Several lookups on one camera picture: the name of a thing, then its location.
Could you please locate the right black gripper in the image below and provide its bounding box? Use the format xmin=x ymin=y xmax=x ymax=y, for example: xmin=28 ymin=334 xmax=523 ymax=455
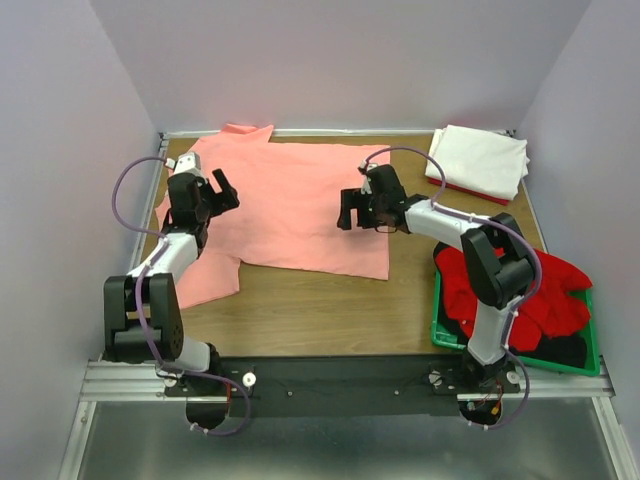
xmin=336 ymin=188 xmax=386 ymax=229

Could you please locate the pink t shirt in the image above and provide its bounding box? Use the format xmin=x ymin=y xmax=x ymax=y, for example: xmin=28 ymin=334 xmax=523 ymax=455
xmin=176 ymin=125 xmax=390 ymax=308

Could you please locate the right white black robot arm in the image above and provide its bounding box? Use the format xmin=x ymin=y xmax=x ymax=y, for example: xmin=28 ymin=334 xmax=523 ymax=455
xmin=337 ymin=165 xmax=542 ymax=392

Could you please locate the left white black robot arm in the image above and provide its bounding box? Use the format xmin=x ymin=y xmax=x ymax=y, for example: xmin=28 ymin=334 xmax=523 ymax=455
xmin=103 ymin=169 xmax=240 ymax=395

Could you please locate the folded white t shirt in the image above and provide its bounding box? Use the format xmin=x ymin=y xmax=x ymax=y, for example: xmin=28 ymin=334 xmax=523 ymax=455
xmin=425 ymin=125 xmax=529 ymax=201

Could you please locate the folded red t shirt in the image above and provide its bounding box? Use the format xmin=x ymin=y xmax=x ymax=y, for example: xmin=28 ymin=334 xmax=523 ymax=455
xmin=426 ymin=176 xmax=511 ymax=206

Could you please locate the green plastic bin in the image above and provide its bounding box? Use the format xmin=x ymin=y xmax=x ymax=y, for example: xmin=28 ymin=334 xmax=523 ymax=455
xmin=431 ymin=269 xmax=600 ymax=377

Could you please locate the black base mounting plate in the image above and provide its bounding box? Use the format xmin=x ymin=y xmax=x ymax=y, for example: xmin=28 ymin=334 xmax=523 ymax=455
xmin=164 ymin=354 xmax=521 ymax=418

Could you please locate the crumpled red t shirt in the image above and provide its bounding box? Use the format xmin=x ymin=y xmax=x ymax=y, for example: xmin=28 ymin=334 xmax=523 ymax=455
xmin=433 ymin=243 xmax=592 ymax=350

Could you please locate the black t shirt in bin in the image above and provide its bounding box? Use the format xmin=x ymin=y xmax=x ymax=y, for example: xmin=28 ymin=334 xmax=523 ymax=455
xmin=439 ymin=317 xmax=587 ymax=368

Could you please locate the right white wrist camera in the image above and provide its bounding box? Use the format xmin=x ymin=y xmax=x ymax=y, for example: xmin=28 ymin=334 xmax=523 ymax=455
xmin=358 ymin=162 xmax=377 ymax=195

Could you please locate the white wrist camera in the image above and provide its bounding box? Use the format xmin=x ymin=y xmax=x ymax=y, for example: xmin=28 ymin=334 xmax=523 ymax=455
xmin=358 ymin=162 xmax=377 ymax=195
xmin=165 ymin=152 xmax=204 ymax=178

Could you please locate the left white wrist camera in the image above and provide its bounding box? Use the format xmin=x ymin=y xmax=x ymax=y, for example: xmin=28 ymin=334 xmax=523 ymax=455
xmin=165 ymin=152 xmax=204 ymax=178

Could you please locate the aluminium table frame rail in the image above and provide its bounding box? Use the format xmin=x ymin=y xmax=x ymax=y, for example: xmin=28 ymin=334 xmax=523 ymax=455
xmin=57 ymin=133 xmax=169 ymax=479

